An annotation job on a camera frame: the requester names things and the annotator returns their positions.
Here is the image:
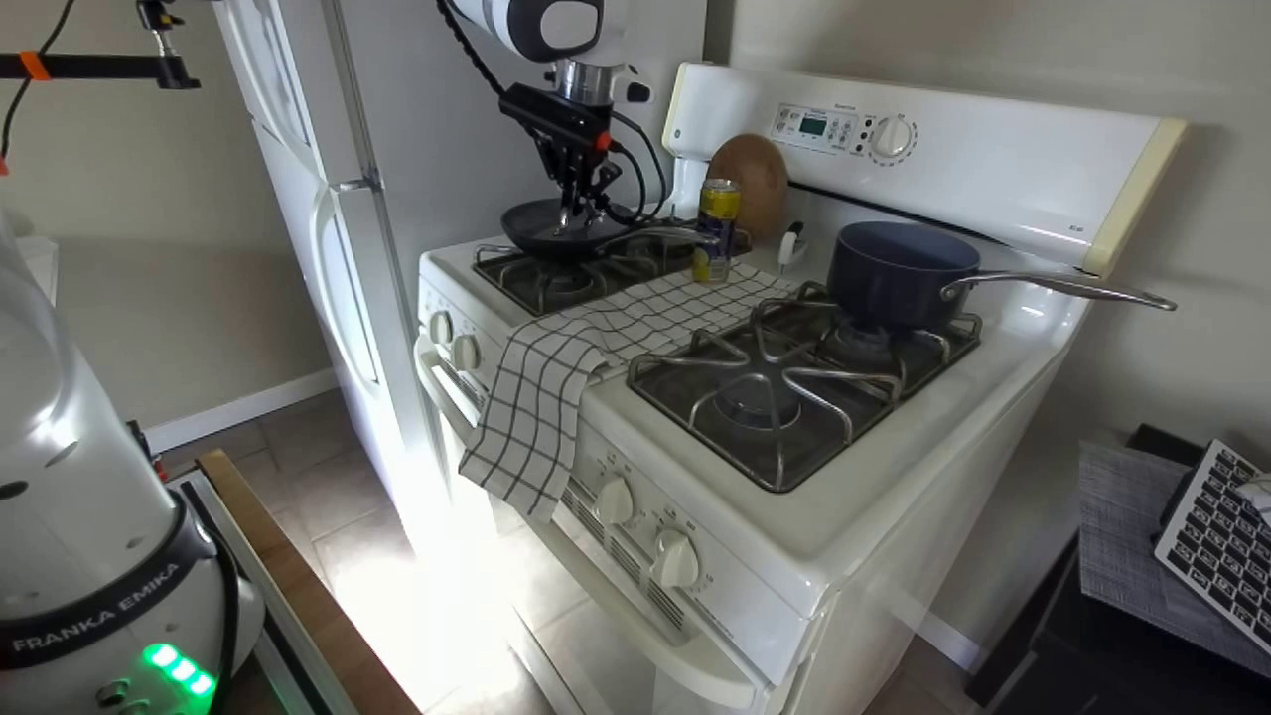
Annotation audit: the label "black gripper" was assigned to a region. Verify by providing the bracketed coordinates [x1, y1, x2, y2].
[501, 82, 611, 238]

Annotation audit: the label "clear glass pot lid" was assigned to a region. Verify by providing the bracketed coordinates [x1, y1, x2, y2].
[505, 204, 619, 258]

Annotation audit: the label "white franka robot arm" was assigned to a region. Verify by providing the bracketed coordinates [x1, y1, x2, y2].
[5, 0, 529, 668]

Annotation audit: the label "gray frying pan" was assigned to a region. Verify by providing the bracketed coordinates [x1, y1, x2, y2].
[501, 200, 700, 260]

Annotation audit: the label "olive oil bottle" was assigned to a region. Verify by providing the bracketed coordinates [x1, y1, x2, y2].
[696, 180, 741, 283]

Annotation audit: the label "round wooden cutting board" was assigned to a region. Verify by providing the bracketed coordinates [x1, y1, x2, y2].
[708, 135, 790, 246]

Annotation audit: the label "white checkered kitchen towel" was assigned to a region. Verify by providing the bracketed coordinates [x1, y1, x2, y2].
[459, 267, 793, 519]

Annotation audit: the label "small white salt shaker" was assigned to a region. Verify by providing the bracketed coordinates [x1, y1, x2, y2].
[778, 221, 800, 267]

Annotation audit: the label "white refrigerator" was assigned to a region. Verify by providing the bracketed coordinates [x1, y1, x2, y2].
[210, 0, 708, 549]

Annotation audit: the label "white gas stove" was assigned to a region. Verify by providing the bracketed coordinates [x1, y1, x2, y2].
[418, 65, 1184, 715]

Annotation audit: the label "wooden edged robot table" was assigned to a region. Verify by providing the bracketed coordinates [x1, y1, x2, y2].
[169, 447, 418, 715]

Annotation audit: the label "gray checkered mat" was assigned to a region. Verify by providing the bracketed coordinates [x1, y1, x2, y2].
[1081, 441, 1271, 679]

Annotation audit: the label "dark side table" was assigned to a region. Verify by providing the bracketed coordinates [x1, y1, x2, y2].
[966, 423, 1271, 715]

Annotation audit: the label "white keyboard black keys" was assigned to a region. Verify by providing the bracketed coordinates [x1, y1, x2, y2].
[1153, 441, 1271, 654]

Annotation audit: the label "black pot with steel handle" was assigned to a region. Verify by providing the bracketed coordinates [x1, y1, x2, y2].
[827, 221, 1176, 335]

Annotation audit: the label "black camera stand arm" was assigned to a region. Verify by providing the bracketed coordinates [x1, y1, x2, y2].
[0, 0, 195, 92]

